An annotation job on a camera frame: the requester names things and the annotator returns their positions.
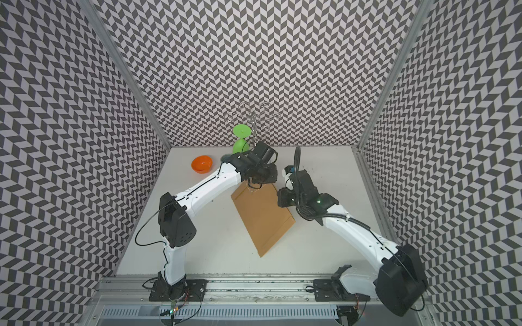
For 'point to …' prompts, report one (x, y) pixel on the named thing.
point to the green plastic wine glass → (241, 132)
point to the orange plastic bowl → (202, 164)
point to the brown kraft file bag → (266, 221)
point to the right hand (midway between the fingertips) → (278, 197)
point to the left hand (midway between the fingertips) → (275, 179)
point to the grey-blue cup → (226, 158)
